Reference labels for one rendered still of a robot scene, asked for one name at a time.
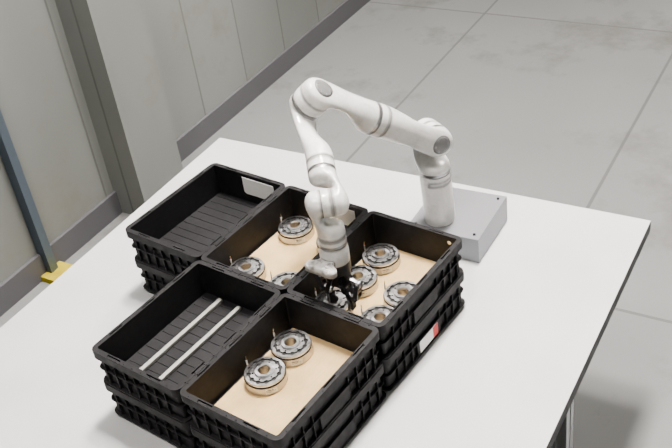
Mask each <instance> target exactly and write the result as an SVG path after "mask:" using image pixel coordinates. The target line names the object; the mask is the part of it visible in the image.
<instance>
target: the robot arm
mask: <svg viewBox="0 0 672 448"><path fill-rule="evenodd" d="M289 107H290V111H291V115H292V118H293V121H294V123H295V126H296V129H297V132H298V135H299V138H300V140H301V143H302V146H303V149H304V154H305V159H306V166H307V172H308V178H309V182H310V183H311V185H313V186H315V187H319V188H326V189H320V190H313V191H310V192H309V193H308V194H307V195H306V197H305V201H304V203H305V208H306V211H307V213H308V215H309V217H310V219H311V220H312V222H313V224H314V226H315V228H316V231H317V236H318V242H319V255H320V259H316V260H308V261H307V262H305V264H304V265H305V270H306V271H308V272H310V273H313V274H315V277H316V280H317V283H318V285H319V288H320V289H321V290H323V289H324V290H325V292H326V293H327V298H328V301H329V303H335V302H336V294H335V290H334V287H337V288H339V289H340V290H341V292H342V293H343V295H345V296H346V298H347V300H348V301H347V303H348V310H349V311H350V312H352V311H353V310H354V309H355V308H356V306H357V305H356V302H357V301H358V299H359V298H360V297H361V296H362V288H363V281H362V280H361V279H359V280H358V281H357V280H355V279H353V276H352V274H351V267H352V266H351V259H350V251H349V246H348V243H347V238H346V231H345V225H344V223H343V222H342V221H341V220H340V219H337V218H329V217H336V216H342V215H344V214H345V213H346V212H347V211H348V209H349V198H348V196H347V193H346V191H345V190H344V188H343V186H342V185H341V183H340V181H339V178H338V176H337V172H336V167H335V161H334V156H333V152H332V150H331V148H330V146H329V145H328V144H327V143H326V142H325V141H324V140H323V139H322V138H321V137H320V136H319V135H318V133H317V119H318V118H319V117H320V116H321V115H322V114H323V113H324V112H326V111H327V110H328V109H330V108H331V109H336V110H339V111H342V112H344V113H346V114H347V115H348V117H349V119H350V120H351V122H352V124H353V125H354V126H355V128H356V129H357V130H358V131H360V132H362V133H364V134H367V135H370V136H373V137H376V138H380V139H383V140H387V141H390V142H394V143H398V144H402V145H406V146H409V147H411V148H412V149H413V155H414V160H415V163H416V165H417V167H418V170H419V178H420V185H421V193H422V201H423V209H424V217H425V222H426V223H427V224H428V225H430V226H433V227H444V226H447V225H450V224H451V223H453V222H454V220H455V218H456V217H455V204H454V194H453V186H452V178H451V169H450V162H449V159H448V158H447V156H446V155H445V154H447V153H448V152H449V151H450V150H451V148H452V145H453V138H452V135H451V133H450V132H449V131H448V129H447V128H445V127H444V126H443V125H441V124H440V123H438V122H437V121H436V120H434V119H432V118H423V119H420V120H419V121H418V122H417V121H415V120H413V119H412V118H410V117H408V116H407V115H405V114H403V113H402V112H400V111H398V110H396V109H394V108H392V107H390V106H388V105H385V104H382V103H379V102H376V101H373V100H370V99H367V98H364V97H361V96H359V95H356V94H354V93H351V92H349V91H347V90H344V89H342V88H340V87H338V86H336V85H334V84H332V83H330V82H328V81H326V80H323V79H321V78H316V77H312V78H309V79H307V80H306V81H305V82H304V83H303V84H302V85H301V86H300V87H299V88H298V89H297V90H296V91H295V92H294V93H293V94H292V95H291V97H290V99H289ZM322 281H323V283H322ZM347 286H348V287H347ZM346 287H347V288H346ZM345 288H346V289H345ZM349 292H350V293H351V295H350V294H349Z"/></svg>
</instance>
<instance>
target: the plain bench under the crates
mask: <svg viewBox="0 0 672 448"><path fill-rule="evenodd" d="M334 161H335V167H336V172H337V176H338V178H339V181H340V183H341V185H342V186H343V188H344V190H345V191H346V193H347V196H348V198H349V203H351V204H354V205H358V206H361V207H364V208H367V209H368V212H370V211H377V212H381V213H384V214H387V215H391V216H394V217H397V218H401V219H404V220H407V221H411V220H412V219H413V217H414V216H415V215H416V214H417V212H418V211H419V210H420V208H421V207H422V206H423V201H422V193H421V185H420V178H419V176H416V175H411V174H406V173H400V172H395V171H390V170H385V169H380V168H375V167H369V166H364V165H359V164H354V163H349V162H343V161H338V160H334ZM213 163H219V164H222V165H225V166H229V167H232V168H235V169H239V170H242V171H245V172H249V173H252V174H255V175H258V176H262V177H265V178H268V179H272V180H275V181H278V182H282V183H284V184H285V187H286V186H295V187H298V188H301V189H305V190H308V191H313V190H320V189H326V188H319V187H315V186H313V185H311V183H310V182H309V178H308V172H307V166H306V159H305V154H302V153H297V152H291V151H286V150H281V149H276V148H271V147H265V146H260V145H255V144H250V143H245V142H240V141H234V140H229V139H224V138H219V139H218V140H217V141H215V142H214V143H213V144H212V145H211V146H210V147H209V148H207V149H206V150H205V151H204V152H203V153H202V154H200V155H199V156H198V157H197V158H196V159H195V160H194V161H192V162H191V163H190V164H189V165H188V166H187V167H185V168H184V169H183V170H182V171H181V172H180V173H179V174H177V175H176V176H175V177H174V178H173V179H172V180H170V181H169V182H168V183H167V184H166V185H165V186H164V187H162V188H161V189H160V190H159V191H158V192H157V193H155V194H154V195H153V196H152V197H151V198H150V199H149V200H147V201H146V202H145V203H144V204H143V205H142V206H140V207H139V208H138V209H137V210H136V211H135V212H134V213H132V214H131V215H130V216H129V217H128V218H127V219H125V220H124V221H123V222H122V223H121V224H120V225H119V226H117V227H116V228H115V229H114V230H113V231H112V232H110V233H109V234H108V235H107V236H106V237H105V238H104V239H102V240H101V241H100V242H99V243H98V244H97V245H95V246H94V247H93V248H92V249H91V250H90V251H89V252H87V253H86V254H85V255H84V256H83V257H82V258H80V259H79V260H78V261H77V262H76V263H75V264H74V265H72V266H71V267H70V268H69V269H68V270H67V271H65V272H64V273H63V274H62V275H61V276H60V277H59V278H57V279H56V280H55V281H54V282H53V283H52V284H50V285H49V286H48V287H47V288H46V289H45V290H44V291H42V292H41V293H40V294H39V295H38V296H37V297H35V298H34V299H33V300H32V301H31V302H30V303H29V304H27V305H26V306H25V307H24V308H23V309H22V310H20V311H19V312H18V313H17V314H16V315H15V316H14V317H12V318H11V319H10V320H9V321H8V322H7V323H5V324H4V325H3V326H2V327H1V328H0V448H180V447H178V446H176V445H174V444H172V443H170V442H168V441H167V440H165V439H163V438H161V437H159V436H157V435H155V434H154V433H152V432H150V431H148V430H146V429H144V428H142V427H141V426H139V425H137V424H135V423H133V422H131V421H129V420H128V419H126V418H124V417H122V416H120V415H118V414H117V413H116V412H115V407H116V406H117V404H116V402H115V401H113V400H112V399H111V396H112V394H113V393H111V392H109V391H107V390H106V387H105V384H104V377H105V375H106V373H105V371H104V370H102V369H101V368H100V364H101V363H102V362H101V361H99V360H97V359H96V358H95V357H94V354H93V351H92V347H93V346H94V345H95V344H96V343H97V342H98V341H99V340H101V339H102V338H103V337H104V336H105V335H107V334H108V333H109V332H110V331H111V330H113V329H114V328H115V327H116V326H118V325H119V324H120V323H121V322H122V321H124V320H125V319H126V318H127V317H128V316H130V315H131V314H132V313H133V312H134V311H136V310H137V309H138V308H139V307H140V306H142V305H143V304H144V303H145V302H146V301H148V300H149V299H150V298H151V297H153V296H154V295H155V293H153V292H150V291H148V290H146V289H144V287H143V285H144V284H145V283H146V282H145V279H144V278H143V277H141V272H142V269H140V268H138V267H137V266H136V263H135V255H137V253H136V249H135V248H133V247H132V243H133V239H130V238H128V237H127V234H126V230H125V229H126V227H127V226H128V225H130V224H131V223H132V222H134V221H135V220H136V219H138V218H139V217H140V216H142V215H143V214H144V213H146V212H147V211H149V210H150V209H151V208H153V207H154V206H155V205H157V204H158V203H159V202H161V201H162V200H163V199H165V198H166V197H167V196H169V195H170V194H171V193H173V192H174V191H175V190H177V189H178V188H179V187H181V186H182V185H183V184H185V183H186V182H188V181H189V180H190V179H192V178H193V177H194V176H196V175H197V174H198V173H200V172H201V171H202V170H204V169H205V168H206V167H208V166H209V165H211V164H213ZM452 186H453V187H454V188H460V189H466V190H472V191H478V192H483V193H489V194H495V195H501V196H507V221H506V223H505V224H504V226H503V227H502V229H501V231H500V232H499V234H498V235H497V237H496V238H495V240H494V241H493V243H492V244H491V246H490V247H489V249H488V251H487V252H486V254H485V255H484V257H483V258H482V260H481V261H480V263H477V262H473V261H468V260H464V259H461V260H460V261H459V267H461V268H462V269H463V271H464V281H463V282H462V283H461V284H460V286H462V287H463V292H462V293H461V298H463V299H464V300H465V304H464V305H463V307H462V308H461V309H460V310H459V311H458V313H457V314H456V315H455V316H454V317H453V318H452V320H451V321H450V322H449V323H448V324H447V326H446V327H445V328H444V329H443V330H442V332H441V333H440V334H439V335H438V336H437V338H436V339H435V340H434V341H433V342H432V344H431V345H430V346H429V347H428V348H427V349H426V351H425V352H424V353H423V354H422V355H421V357H420V358H419V359H418V360H417V361H416V363H415V364H414V365H413V366H412V367H411V369H410V370H409V371H408V372H407V373H406V375H405V376H404V377H403V378H402V379H401V380H400V382H399V383H398V384H397V385H396V386H395V388H394V389H393V390H390V391H385V392H386V398H385V400H384V401H383V402H382V403H381V404H380V405H379V407H378V408H377V409H376V410H375V411H374V413H373V414H372V415H371V416H370V417H369V419H368V420H367V421H366V422H365V423H364V425H363V426H362V427H361V428H360V429H359V431H358V432H357V433H356V434H355V435H354V436H353V438H352V439H351V440H350V441H349V442H348V444H347V445H346V446H345V447H344V448H573V415H574V397H575V395H576V393H577V391H578V388H579V386H580V384H581V382H582V380H583V377H584V375H585V373H586V371H587V369H588V366H589V364H590V362H591V360H592V358H593V356H594V353H595V351H596V349H597V347H598V345H599V342H600V340H601V338H602V336H603V334H604V331H605V329H606V327H607V325H608V323H609V320H610V318H611V316H612V314H613V312H614V309H615V307H616V305H617V303H618V301H619V299H620V296H621V294H622V292H623V290H624V288H625V285H626V283H627V281H628V279H629V277H630V274H631V272H632V270H633V268H634V266H635V263H636V261H637V259H638V257H639V255H640V252H641V250H642V248H643V246H644V244H645V241H646V239H647V237H648V235H649V233H650V227H651V221H650V220H645V219H639V218H634V217H629V216H624V215H619V214H613V213H608V212H603V211H598V210H593V209H587V208H582V207H577V206H572V205H567V204H561V203H556V202H551V201H546V200H541V199H536V198H530V197H525V196H520V195H515V194H510V193H504V192H499V191H494V190H489V189H484V188H478V187H473V186H468V185H463V184H458V183H452Z"/></svg>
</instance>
